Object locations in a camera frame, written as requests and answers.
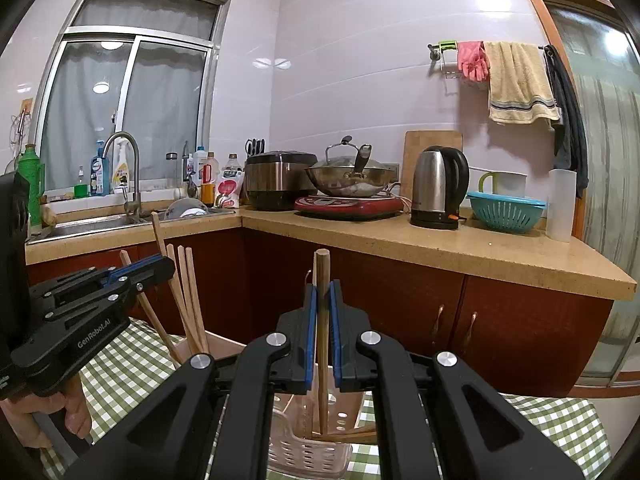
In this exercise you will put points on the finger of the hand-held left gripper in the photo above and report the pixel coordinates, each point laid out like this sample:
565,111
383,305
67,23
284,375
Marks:
120,280
145,264

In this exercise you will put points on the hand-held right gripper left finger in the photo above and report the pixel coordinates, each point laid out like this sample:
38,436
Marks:
312,340

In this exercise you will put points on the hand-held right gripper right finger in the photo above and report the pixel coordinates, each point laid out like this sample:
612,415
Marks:
334,340

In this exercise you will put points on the beige perforated utensil holder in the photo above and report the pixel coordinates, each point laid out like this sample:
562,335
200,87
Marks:
300,455

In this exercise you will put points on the person's left hand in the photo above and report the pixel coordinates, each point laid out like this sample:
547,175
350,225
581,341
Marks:
75,410

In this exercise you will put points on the steel kitchen sink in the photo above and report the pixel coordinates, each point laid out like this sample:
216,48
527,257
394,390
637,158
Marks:
85,230

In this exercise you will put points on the white dishes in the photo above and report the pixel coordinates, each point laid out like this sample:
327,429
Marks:
185,208

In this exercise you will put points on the red-brown kitchen cabinet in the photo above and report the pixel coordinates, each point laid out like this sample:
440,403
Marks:
400,310

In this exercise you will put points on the steel sink faucet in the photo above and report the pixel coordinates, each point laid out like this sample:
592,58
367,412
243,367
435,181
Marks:
135,175

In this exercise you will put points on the white spray bottle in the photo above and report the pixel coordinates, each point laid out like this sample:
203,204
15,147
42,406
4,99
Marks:
121,175

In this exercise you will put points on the small green soap bottle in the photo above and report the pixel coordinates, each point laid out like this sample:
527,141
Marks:
81,187

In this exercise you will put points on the blue detergent bottle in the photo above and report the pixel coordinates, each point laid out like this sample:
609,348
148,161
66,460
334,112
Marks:
100,175

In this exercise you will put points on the red label sauce bottle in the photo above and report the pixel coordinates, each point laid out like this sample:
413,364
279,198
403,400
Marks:
209,180

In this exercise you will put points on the white plastic bottle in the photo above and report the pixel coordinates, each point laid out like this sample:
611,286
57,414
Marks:
200,170

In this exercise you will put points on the white and red pouch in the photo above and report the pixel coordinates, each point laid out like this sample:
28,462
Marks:
229,190

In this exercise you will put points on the green thermos bottle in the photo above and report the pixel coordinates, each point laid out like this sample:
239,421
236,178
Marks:
31,190

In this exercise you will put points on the red induction cooker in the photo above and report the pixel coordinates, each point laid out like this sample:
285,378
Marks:
350,207

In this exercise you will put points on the clear green label bottle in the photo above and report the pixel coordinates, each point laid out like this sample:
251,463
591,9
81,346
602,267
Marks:
232,162

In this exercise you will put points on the beige kitchen countertop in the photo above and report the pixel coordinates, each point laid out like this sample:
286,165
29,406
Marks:
450,255

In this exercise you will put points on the steel rice cooker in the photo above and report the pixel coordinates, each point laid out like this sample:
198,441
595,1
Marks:
275,180

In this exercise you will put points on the steel wok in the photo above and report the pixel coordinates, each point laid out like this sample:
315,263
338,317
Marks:
350,182

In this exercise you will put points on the kitchen window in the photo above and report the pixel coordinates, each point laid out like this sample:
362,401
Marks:
165,100

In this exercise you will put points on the glass wok lid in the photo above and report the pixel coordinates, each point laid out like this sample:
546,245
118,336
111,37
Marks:
340,160

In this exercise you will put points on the steel electric kettle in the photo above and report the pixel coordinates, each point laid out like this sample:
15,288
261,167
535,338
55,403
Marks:
432,185

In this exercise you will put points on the teal plastic colander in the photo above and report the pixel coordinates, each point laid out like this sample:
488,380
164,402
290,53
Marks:
505,212

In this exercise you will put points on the wooden cutting board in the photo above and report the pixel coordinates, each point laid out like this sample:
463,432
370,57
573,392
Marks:
432,141

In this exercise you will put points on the green checked tablecloth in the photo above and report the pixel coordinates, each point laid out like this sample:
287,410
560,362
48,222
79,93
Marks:
550,430

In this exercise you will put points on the white plastic cylinder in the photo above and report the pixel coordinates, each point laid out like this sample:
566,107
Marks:
561,205

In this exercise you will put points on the pink rubber gloves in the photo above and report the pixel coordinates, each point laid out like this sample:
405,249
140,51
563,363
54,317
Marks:
472,60

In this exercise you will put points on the yellow hanging towel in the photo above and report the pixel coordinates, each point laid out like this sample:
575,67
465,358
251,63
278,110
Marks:
520,85

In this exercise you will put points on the frosted glass door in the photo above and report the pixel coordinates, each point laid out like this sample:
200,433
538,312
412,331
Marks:
600,160

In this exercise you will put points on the dark hanging cloth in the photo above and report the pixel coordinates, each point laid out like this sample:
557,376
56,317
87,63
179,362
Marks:
570,110

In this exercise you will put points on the metal towel rail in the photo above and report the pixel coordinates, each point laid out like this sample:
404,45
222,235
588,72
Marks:
442,47

